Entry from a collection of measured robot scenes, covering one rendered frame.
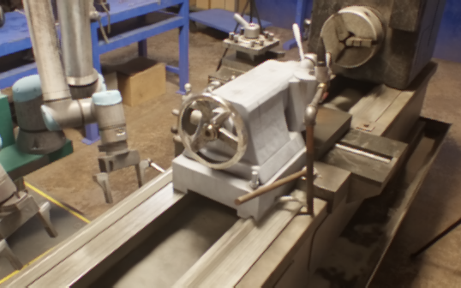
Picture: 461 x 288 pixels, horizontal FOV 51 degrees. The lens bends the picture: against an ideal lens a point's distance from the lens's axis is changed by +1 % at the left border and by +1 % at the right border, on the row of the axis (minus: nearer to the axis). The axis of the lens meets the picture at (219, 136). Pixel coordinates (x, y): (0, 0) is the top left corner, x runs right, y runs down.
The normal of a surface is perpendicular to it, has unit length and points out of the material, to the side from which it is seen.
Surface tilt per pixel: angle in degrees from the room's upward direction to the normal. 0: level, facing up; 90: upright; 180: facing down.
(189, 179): 90
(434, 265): 0
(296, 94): 79
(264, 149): 66
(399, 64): 90
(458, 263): 0
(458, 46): 90
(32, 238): 0
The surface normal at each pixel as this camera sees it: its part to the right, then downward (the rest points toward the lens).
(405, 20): -0.55, 0.39
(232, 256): 0.03, -0.88
